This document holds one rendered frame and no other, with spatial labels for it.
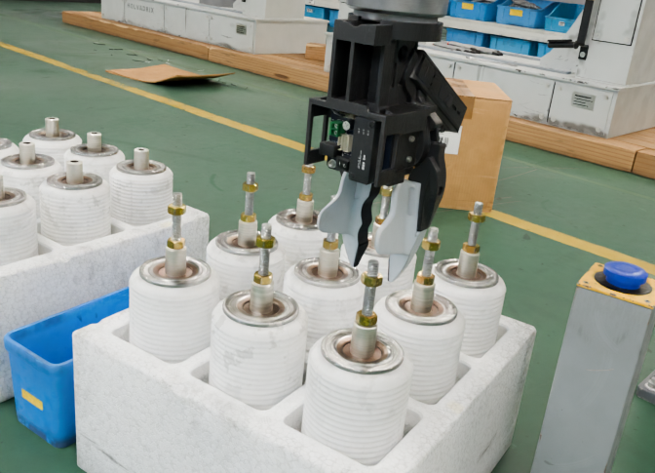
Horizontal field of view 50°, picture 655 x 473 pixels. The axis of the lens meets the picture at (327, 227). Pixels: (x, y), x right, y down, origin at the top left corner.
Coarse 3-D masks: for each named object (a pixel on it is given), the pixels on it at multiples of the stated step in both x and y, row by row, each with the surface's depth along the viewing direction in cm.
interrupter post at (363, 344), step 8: (360, 328) 61; (368, 328) 61; (376, 328) 62; (352, 336) 62; (360, 336) 61; (368, 336) 61; (352, 344) 62; (360, 344) 62; (368, 344) 62; (352, 352) 63; (360, 352) 62; (368, 352) 62
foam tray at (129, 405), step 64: (128, 320) 78; (512, 320) 88; (128, 384) 72; (192, 384) 68; (512, 384) 83; (128, 448) 74; (192, 448) 68; (256, 448) 63; (320, 448) 61; (448, 448) 68
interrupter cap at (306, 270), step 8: (296, 264) 79; (304, 264) 79; (312, 264) 80; (344, 264) 80; (296, 272) 77; (304, 272) 77; (312, 272) 78; (344, 272) 79; (352, 272) 79; (360, 272) 78; (304, 280) 76; (312, 280) 75; (320, 280) 76; (328, 280) 76; (336, 280) 76; (344, 280) 76; (352, 280) 76; (328, 288) 75; (336, 288) 75
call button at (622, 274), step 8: (608, 264) 68; (616, 264) 68; (624, 264) 68; (632, 264) 68; (608, 272) 67; (616, 272) 66; (624, 272) 66; (632, 272) 66; (640, 272) 66; (608, 280) 67; (616, 280) 66; (624, 280) 66; (632, 280) 65; (640, 280) 66; (624, 288) 66; (632, 288) 66
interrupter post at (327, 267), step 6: (324, 252) 77; (330, 252) 76; (336, 252) 77; (324, 258) 77; (330, 258) 77; (336, 258) 77; (324, 264) 77; (330, 264) 77; (336, 264) 77; (318, 270) 78; (324, 270) 77; (330, 270) 77; (336, 270) 78; (324, 276) 77; (330, 276) 77
